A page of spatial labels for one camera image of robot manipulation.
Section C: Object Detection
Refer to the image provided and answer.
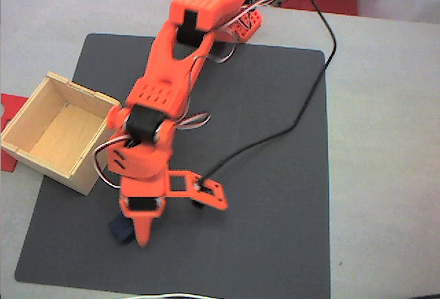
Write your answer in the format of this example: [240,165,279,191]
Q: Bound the blue cube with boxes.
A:
[108,213,135,245]

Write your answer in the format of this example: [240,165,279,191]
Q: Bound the open wooden box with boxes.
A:
[0,71,121,197]

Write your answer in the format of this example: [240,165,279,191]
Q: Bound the dark grey mat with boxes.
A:
[14,33,331,299]

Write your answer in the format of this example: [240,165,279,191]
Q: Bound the red sheet with cutouts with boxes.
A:
[0,93,30,173]

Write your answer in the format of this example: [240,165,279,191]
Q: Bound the plain red sheet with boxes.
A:
[280,0,360,16]

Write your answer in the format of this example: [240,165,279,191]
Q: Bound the white servo cable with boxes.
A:
[93,135,125,190]
[206,0,276,65]
[177,112,212,131]

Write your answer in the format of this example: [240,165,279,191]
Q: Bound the orange camera mount with camera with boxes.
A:
[166,170,229,212]

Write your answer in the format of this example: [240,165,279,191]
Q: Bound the black camera cable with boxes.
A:
[201,0,338,192]

